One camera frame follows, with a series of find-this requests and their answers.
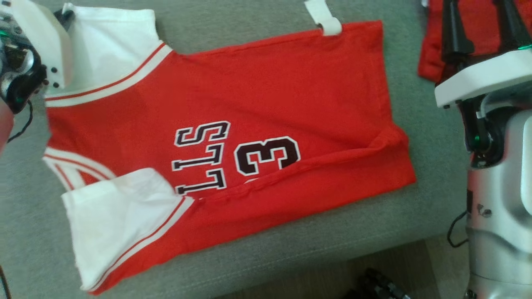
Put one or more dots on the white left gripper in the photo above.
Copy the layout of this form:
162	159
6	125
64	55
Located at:
45	45

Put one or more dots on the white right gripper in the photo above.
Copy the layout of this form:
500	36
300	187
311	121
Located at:
482	79

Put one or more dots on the small plain red garment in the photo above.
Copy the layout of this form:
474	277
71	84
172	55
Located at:
484	25

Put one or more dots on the red jersey with white sleeves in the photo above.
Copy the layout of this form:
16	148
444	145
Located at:
291	95

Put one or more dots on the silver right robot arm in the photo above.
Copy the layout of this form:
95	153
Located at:
503	216

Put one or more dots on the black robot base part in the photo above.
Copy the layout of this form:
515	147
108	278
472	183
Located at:
378	286

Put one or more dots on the grey sofa seat cushion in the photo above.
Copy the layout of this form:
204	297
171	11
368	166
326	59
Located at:
432	145

